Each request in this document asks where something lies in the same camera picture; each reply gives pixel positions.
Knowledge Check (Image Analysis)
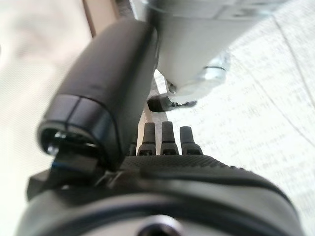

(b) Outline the brown bed base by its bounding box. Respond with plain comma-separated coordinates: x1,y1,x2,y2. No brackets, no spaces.
82,0,119,37

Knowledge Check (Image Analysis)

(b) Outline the bed with beige blanket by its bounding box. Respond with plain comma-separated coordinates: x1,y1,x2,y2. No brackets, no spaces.
0,0,92,236

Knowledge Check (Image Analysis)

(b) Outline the grey striped rug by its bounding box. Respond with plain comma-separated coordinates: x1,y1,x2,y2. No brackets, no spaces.
137,4,315,222

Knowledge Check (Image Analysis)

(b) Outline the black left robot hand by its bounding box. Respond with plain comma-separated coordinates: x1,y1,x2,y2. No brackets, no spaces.
14,18,300,236

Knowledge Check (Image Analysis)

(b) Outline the silver left robot leg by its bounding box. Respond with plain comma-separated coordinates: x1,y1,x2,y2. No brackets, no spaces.
145,0,279,113

